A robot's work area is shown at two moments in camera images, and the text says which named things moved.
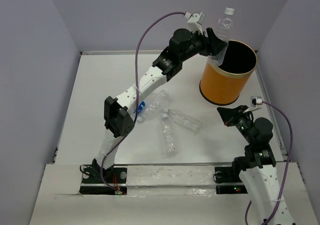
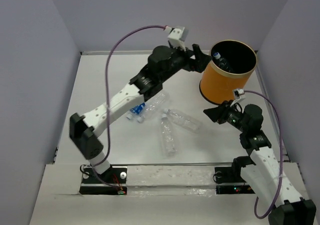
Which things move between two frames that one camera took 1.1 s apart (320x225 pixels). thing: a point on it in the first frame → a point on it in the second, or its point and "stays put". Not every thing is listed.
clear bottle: (190, 123) stays put
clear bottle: (154, 104) stays put
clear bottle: (171, 144) stays put
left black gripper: (211, 45) → (198, 65)
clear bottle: (224, 31) → (221, 62)
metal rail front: (174, 163) stays put
